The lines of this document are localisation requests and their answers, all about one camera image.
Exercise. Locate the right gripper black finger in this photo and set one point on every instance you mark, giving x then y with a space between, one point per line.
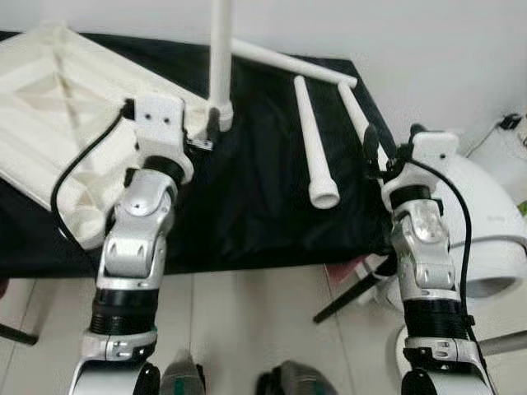
417 130
371 146

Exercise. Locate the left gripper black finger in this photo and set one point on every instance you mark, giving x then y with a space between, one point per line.
212 125

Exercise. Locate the white plastic table top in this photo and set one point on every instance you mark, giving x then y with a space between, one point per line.
49 107

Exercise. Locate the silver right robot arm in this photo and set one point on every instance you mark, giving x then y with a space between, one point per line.
424 247

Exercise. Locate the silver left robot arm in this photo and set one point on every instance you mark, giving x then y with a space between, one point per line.
136 239

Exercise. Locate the black table cloth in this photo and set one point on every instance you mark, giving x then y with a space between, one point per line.
247 206

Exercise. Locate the pink plastic piece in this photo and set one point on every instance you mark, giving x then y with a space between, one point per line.
354 267

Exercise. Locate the white dome-shaped appliance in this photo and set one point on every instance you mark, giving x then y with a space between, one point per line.
494 230

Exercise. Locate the grey metal rod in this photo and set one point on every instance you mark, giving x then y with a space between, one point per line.
506 339

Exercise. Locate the white round base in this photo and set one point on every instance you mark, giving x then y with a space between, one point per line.
506 374

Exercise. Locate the grey robot right foot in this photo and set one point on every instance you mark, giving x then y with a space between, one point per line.
296 383

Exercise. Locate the grey robot foot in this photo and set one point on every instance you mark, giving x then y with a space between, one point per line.
296 383
181 378

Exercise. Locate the grey robot left foot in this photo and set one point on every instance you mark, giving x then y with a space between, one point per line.
181 378

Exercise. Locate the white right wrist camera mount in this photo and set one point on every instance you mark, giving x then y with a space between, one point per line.
432 148

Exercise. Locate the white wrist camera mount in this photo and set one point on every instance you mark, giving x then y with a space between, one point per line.
432 148
160 123

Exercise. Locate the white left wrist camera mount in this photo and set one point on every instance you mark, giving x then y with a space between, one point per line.
160 123

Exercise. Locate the black wall plug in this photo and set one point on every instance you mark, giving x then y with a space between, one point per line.
510 122

